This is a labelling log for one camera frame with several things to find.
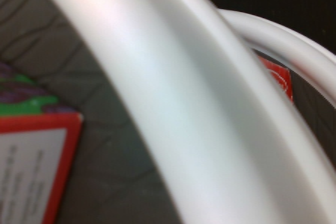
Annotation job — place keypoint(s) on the white two-tier lazy Susan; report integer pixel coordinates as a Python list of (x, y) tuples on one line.
[(196, 146)]

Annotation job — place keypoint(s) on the red orange box lower shelf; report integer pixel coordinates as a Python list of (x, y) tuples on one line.
[(281, 75)]

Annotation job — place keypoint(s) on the red raisins box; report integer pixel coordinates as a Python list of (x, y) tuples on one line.
[(40, 131)]

